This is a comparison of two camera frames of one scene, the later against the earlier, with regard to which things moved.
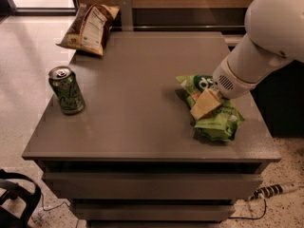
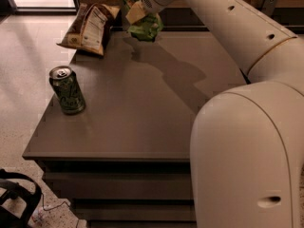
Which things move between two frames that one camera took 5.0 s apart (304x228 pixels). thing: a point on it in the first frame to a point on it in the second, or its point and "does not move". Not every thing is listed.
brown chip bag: (88, 28) does not move
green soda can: (66, 89) does not move
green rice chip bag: (218, 125) to (147, 28)
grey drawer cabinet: (142, 134) does not move
